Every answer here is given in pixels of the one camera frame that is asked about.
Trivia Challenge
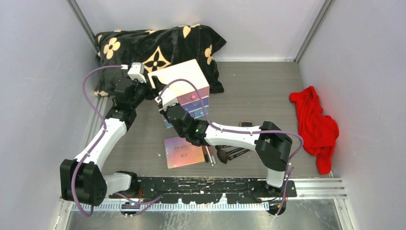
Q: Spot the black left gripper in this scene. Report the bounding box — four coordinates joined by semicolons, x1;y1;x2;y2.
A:
130;77;167;109

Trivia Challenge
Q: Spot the red cloth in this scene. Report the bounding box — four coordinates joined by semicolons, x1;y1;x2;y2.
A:
289;86;339;174

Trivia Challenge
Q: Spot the silver lip pencil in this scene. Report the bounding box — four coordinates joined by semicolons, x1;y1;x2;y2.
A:
205;146;214;166

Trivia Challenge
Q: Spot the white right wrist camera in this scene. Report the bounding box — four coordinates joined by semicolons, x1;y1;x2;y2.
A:
154;88;179;112

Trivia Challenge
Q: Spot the black fan makeup brush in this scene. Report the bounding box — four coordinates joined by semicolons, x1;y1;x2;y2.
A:
217;148;245;164

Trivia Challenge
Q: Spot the black long makeup brush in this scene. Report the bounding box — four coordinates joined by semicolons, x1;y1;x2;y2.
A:
228;149;250;161

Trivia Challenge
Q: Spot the white pink drawer organizer box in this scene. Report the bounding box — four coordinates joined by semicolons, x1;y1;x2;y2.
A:
148;59;210;118

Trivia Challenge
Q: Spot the holographic eyeshadow palette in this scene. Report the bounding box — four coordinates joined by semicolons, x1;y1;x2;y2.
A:
164;137;205;169

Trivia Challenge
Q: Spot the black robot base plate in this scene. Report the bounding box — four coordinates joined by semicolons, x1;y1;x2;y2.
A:
126;177;297;204

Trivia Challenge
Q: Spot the black square compact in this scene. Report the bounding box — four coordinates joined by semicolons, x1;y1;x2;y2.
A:
240;121;254;127

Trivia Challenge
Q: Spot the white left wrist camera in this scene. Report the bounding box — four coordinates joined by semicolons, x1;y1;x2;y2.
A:
127;62;148;83

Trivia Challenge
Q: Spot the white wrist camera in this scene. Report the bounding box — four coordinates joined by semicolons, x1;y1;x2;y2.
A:
154;88;179;112
127;62;148;83

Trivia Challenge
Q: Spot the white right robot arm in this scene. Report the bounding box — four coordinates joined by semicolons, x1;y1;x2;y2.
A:
160;105;293;197

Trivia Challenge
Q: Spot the black mascara tube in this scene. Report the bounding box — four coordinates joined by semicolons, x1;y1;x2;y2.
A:
202;146;210;163

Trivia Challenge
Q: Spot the black floral plush blanket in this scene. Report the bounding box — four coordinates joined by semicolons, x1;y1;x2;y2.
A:
94;24;226;96

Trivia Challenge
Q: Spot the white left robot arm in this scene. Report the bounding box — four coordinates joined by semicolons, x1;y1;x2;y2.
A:
60;79;149;206

